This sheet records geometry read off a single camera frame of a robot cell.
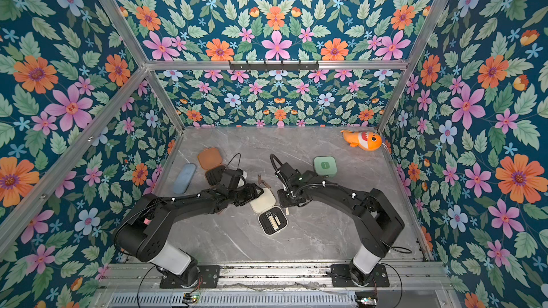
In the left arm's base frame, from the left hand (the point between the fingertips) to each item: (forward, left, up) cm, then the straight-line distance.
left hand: (263, 192), depth 91 cm
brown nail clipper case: (+21, +27, -2) cm, 34 cm away
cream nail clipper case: (-4, -1, -3) cm, 5 cm away
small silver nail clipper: (-11, -6, -3) cm, 13 cm away
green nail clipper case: (+13, -30, -2) cm, 33 cm away
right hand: (-5, -10, +2) cm, 12 cm away
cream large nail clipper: (-12, -4, -3) cm, 13 cm away
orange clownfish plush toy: (+22, -52, +4) cm, 56 cm away
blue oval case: (+11, +37, -2) cm, 39 cm away
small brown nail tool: (+6, -1, -4) cm, 8 cm away
